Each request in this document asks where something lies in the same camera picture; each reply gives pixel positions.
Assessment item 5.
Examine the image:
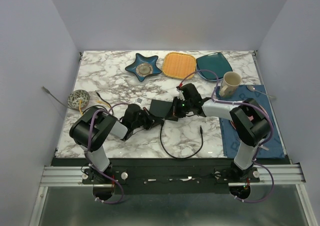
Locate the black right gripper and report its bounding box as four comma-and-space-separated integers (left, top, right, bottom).
166, 96, 193, 119

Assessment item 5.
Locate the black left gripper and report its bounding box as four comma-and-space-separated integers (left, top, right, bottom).
132, 107, 164, 131

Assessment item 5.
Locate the black network switch box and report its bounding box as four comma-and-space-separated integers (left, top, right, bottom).
149, 99, 172, 119

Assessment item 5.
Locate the black ethernet cable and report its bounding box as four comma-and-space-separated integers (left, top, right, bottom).
159, 122, 204, 160

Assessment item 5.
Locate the yellow ethernet cable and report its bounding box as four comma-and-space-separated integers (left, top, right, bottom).
78, 99, 112, 116

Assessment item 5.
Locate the grey ethernet cable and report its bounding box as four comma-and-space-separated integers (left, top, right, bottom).
41, 85, 70, 109

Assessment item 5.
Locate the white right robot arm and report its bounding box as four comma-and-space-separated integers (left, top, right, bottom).
167, 83, 274, 182

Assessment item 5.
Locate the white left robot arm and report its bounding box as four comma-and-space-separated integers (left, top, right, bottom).
69, 103, 164, 184

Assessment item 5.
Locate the orange woven square tray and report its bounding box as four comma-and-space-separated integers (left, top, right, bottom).
162, 52, 197, 80

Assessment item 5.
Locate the blue star-shaped dish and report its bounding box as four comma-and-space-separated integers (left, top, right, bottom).
125, 53, 162, 82

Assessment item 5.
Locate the beige ceramic mug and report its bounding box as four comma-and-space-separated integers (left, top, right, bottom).
219, 71, 242, 98

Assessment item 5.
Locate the teal square plate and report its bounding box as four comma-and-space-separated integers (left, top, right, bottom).
196, 52, 233, 82

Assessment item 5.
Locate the pink dotted plate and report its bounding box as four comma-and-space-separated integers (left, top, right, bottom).
229, 104, 268, 130

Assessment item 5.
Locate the small floral patterned bowl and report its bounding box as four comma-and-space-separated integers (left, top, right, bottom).
67, 89, 90, 111

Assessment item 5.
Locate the metal spoon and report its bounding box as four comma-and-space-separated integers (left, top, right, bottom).
246, 85, 276, 99

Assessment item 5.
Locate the metal fork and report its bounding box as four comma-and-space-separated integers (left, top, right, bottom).
258, 145, 269, 151

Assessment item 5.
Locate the blue cloth placemat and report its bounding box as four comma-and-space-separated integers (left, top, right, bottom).
216, 84, 285, 159

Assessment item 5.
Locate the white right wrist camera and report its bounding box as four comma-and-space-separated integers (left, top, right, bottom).
176, 86, 185, 101

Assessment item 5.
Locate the black mounting base plate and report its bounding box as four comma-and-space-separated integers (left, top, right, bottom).
50, 158, 289, 199

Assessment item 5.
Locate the aluminium rail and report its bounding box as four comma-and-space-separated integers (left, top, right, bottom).
40, 164, 306, 187

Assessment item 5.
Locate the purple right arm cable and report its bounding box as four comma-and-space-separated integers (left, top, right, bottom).
176, 70, 275, 204

